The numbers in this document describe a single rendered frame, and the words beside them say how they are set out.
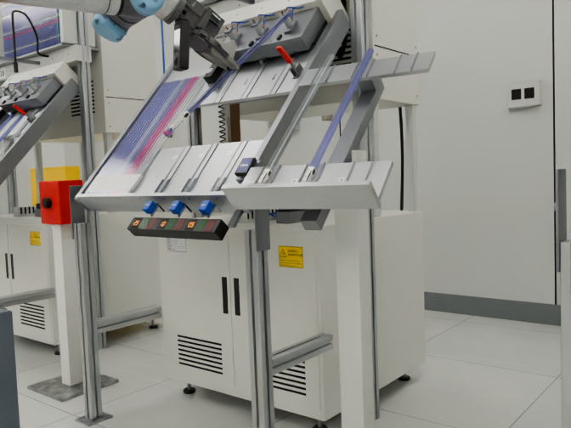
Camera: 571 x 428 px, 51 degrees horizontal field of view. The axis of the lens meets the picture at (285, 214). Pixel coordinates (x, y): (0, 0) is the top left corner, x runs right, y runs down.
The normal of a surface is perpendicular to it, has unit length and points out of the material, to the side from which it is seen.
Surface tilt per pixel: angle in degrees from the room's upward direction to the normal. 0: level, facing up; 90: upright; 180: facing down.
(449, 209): 90
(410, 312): 90
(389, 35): 90
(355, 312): 90
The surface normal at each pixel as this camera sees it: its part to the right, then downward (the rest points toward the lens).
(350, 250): -0.54, 0.07
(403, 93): 0.78, 0.01
